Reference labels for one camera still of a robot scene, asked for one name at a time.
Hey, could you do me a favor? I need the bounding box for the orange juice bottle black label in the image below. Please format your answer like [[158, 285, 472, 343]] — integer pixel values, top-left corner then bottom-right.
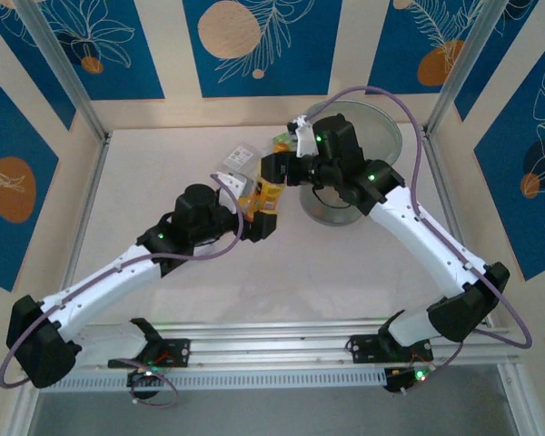
[[237, 141, 288, 224]]

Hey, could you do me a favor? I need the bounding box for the translucent green mesh bin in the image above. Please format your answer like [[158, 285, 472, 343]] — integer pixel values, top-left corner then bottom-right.
[[299, 99, 403, 226]]

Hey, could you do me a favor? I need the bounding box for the clear plastic package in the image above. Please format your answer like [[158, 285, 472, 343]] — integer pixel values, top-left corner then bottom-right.
[[216, 143, 263, 178]]

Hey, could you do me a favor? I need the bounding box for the black controller board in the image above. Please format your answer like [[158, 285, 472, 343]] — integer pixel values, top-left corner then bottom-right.
[[383, 366, 435, 394], [126, 361, 167, 401]]

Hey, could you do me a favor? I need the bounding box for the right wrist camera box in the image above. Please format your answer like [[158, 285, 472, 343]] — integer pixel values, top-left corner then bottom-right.
[[286, 115, 322, 159]]

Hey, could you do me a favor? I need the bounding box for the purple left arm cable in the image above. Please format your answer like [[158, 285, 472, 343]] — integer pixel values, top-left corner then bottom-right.
[[0, 174, 245, 409]]

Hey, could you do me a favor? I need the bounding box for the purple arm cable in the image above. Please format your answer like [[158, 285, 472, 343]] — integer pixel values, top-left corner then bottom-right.
[[299, 84, 534, 396], [0, 174, 245, 409]]

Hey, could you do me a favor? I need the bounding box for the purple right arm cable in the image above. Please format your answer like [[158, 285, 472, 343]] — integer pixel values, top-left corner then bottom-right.
[[299, 84, 534, 396]]

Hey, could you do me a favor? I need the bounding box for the aluminium table side rail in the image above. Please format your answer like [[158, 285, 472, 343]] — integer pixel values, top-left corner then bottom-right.
[[45, 135, 113, 337], [420, 126, 494, 326]]

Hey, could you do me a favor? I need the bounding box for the aluminium mounting rail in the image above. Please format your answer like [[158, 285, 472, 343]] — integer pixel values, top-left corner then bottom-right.
[[20, 319, 521, 377]]

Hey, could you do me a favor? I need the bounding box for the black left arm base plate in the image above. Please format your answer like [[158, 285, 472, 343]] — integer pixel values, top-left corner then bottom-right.
[[107, 338, 192, 369]]

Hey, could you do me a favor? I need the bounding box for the aluminium frame post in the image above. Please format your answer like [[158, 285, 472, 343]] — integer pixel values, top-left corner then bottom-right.
[[13, 0, 111, 143], [422, 0, 512, 136]]

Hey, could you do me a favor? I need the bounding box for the white slotted cable duct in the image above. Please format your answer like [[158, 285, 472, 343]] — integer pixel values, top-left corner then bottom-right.
[[38, 366, 391, 394]]

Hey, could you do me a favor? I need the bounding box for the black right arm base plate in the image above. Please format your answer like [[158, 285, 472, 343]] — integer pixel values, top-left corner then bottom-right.
[[344, 334, 435, 364]]

